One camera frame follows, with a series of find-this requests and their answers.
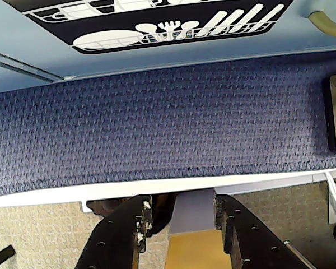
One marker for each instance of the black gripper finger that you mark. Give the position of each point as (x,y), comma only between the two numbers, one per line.
(114,238)
(254,241)

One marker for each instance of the yellow block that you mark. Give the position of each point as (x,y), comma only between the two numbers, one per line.
(196,252)

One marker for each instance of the gray block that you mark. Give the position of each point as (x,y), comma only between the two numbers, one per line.
(193,213)

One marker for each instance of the blue woven mat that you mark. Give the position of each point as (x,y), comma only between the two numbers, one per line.
(156,126)

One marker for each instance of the blue toy kitchen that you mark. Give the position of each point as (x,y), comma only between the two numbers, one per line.
(44,50)

